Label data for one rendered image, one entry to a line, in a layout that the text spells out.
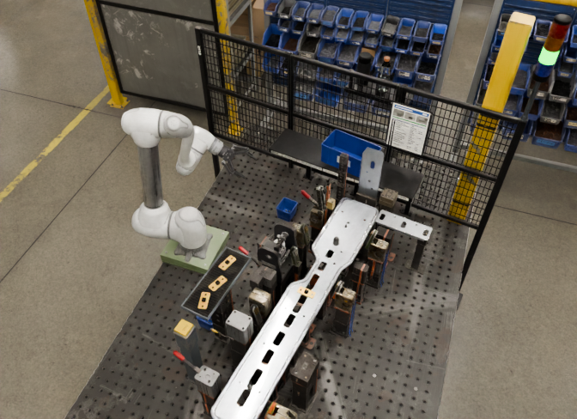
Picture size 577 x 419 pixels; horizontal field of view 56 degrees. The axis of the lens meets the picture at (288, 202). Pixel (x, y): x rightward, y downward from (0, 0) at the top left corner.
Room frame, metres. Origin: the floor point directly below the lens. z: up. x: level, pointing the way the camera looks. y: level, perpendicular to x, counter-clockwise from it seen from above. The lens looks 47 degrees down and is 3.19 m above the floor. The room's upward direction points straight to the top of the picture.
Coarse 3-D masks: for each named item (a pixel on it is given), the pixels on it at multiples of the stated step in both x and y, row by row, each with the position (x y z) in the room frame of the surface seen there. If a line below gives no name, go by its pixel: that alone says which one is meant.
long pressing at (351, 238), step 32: (352, 224) 1.89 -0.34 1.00; (320, 256) 1.68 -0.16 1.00; (352, 256) 1.68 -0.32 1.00; (288, 288) 1.49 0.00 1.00; (320, 288) 1.49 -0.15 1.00; (256, 352) 1.16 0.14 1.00; (288, 352) 1.16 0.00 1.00; (256, 384) 1.01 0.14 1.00; (224, 416) 0.88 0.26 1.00; (256, 416) 0.88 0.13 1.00
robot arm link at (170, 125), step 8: (168, 112) 2.09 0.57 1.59; (160, 120) 2.05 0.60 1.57; (168, 120) 2.02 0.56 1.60; (176, 120) 2.02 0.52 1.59; (184, 120) 2.05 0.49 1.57; (160, 128) 2.03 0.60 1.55; (168, 128) 2.00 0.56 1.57; (176, 128) 2.00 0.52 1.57; (184, 128) 2.03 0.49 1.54; (192, 128) 2.13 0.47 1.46; (160, 136) 2.03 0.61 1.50; (168, 136) 2.02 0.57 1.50; (176, 136) 2.02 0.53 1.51; (184, 136) 2.05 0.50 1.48
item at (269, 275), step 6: (258, 270) 1.54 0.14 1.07; (264, 270) 1.54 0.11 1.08; (270, 270) 1.54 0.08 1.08; (264, 276) 1.50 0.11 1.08; (270, 276) 1.50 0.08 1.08; (264, 282) 1.50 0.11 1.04; (270, 282) 1.48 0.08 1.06; (264, 288) 1.50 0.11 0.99; (270, 288) 1.48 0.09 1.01; (270, 294) 1.48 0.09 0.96; (270, 312) 1.49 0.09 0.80
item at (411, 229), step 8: (392, 216) 1.95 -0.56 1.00; (400, 216) 1.95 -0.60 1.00; (384, 224) 1.89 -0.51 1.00; (392, 224) 1.89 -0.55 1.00; (400, 224) 1.89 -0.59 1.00; (408, 224) 1.89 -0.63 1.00; (416, 224) 1.89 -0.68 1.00; (400, 232) 1.85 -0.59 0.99; (408, 232) 1.84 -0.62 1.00; (416, 232) 1.84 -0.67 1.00
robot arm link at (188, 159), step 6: (192, 132) 2.16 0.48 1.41; (186, 138) 2.20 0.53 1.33; (192, 138) 2.22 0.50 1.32; (186, 144) 2.22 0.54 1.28; (180, 150) 2.25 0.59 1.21; (186, 150) 2.23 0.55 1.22; (192, 150) 2.38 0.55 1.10; (180, 156) 2.25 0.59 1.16; (186, 156) 2.25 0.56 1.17; (192, 156) 2.33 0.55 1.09; (198, 156) 2.36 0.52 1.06; (180, 162) 2.31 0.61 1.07; (186, 162) 2.28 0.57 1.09; (192, 162) 2.31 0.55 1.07; (198, 162) 2.36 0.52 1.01; (180, 168) 2.30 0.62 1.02; (186, 168) 2.30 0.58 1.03; (192, 168) 2.31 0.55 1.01; (186, 174) 2.30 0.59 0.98
